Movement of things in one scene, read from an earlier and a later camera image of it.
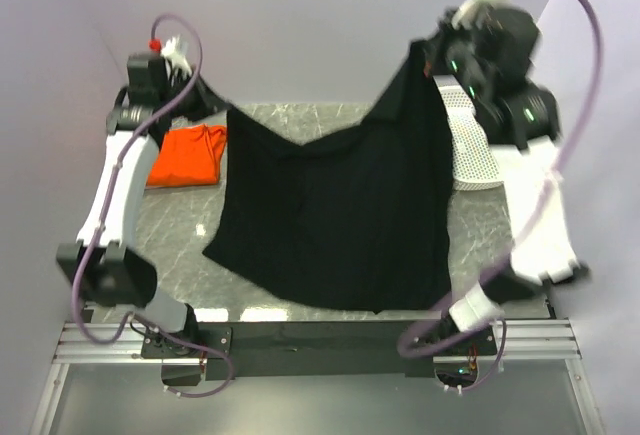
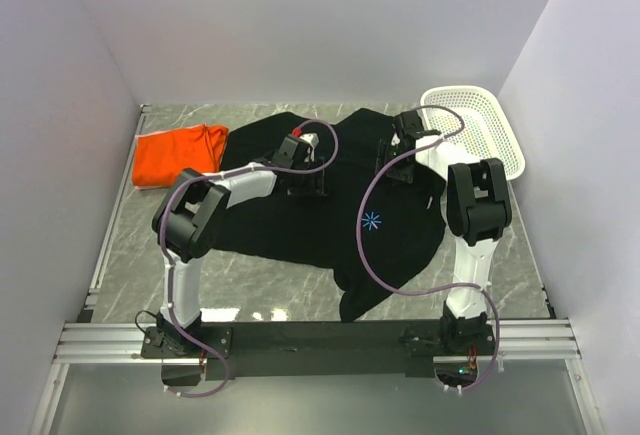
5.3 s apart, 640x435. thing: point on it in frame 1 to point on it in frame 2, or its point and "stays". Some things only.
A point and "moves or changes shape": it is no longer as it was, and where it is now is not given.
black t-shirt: x=360 y=219 moves or changes shape
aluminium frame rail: x=517 y=340 stays
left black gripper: x=195 y=93 to x=307 y=184
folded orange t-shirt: x=189 y=155 stays
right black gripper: x=439 y=50 to x=396 y=167
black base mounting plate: x=318 y=349 stays
